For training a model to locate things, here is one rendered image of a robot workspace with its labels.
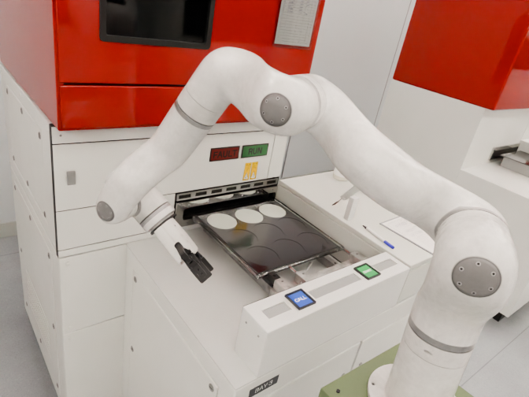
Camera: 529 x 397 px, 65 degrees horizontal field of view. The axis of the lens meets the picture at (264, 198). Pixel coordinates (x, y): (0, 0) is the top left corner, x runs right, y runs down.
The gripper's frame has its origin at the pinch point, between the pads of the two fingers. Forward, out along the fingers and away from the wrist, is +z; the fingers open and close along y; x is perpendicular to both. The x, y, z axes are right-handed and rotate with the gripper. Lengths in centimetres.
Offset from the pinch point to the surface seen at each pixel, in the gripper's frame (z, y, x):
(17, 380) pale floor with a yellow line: -10, -84, -99
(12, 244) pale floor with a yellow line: -77, -164, -99
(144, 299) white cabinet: -3.5, -31.4, -23.7
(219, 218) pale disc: -7.7, -42.7, 9.4
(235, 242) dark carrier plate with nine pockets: 1.3, -31.4, 8.9
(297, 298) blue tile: 19.4, -0.9, 12.7
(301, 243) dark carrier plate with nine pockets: 15.9, -35.4, 24.6
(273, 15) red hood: -43, -21, 61
